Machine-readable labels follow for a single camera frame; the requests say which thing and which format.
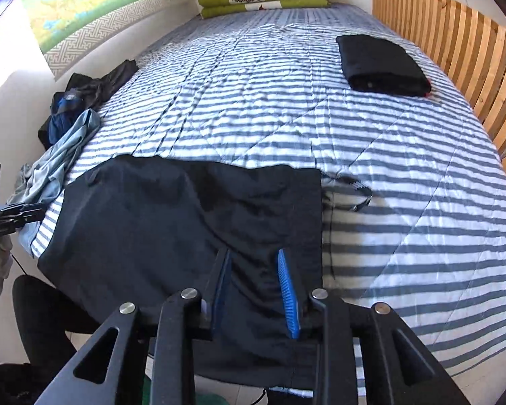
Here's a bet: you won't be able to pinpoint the folded black garment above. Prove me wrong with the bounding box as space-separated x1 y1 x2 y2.
336 35 431 97

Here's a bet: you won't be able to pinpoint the wooden slatted bed rail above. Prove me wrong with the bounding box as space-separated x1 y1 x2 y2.
372 0 506 172

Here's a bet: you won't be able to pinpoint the light blue shirt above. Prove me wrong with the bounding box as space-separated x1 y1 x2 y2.
7 108 102 258

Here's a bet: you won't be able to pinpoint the black yellow-striped track pants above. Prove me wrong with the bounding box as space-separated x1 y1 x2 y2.
38 156 324 389

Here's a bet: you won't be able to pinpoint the blue white striped bedspread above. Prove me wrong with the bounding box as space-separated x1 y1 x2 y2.
29 3 506 402

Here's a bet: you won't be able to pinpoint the dark jacket pile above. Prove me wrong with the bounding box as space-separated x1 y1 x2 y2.
38 59 139 150

